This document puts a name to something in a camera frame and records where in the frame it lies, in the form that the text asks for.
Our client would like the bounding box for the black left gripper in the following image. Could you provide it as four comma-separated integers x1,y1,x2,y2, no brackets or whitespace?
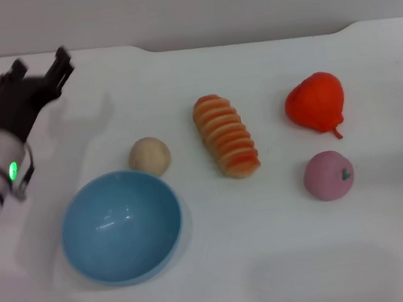
0,44,86,147

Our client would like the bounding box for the blue bowl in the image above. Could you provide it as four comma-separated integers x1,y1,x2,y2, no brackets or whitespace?
52,162,193,296

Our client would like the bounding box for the orange striped bread loaf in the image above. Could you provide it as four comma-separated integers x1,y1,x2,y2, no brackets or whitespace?
189,89,263,185

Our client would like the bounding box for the beige round bun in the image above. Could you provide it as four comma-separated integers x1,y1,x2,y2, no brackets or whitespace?
125,134,174,181

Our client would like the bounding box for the red pear toy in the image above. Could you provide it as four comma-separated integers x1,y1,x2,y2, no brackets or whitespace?
280,68,351,148

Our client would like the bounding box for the pink apple toy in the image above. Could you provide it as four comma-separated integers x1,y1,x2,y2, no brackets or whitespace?
299,147,359,205

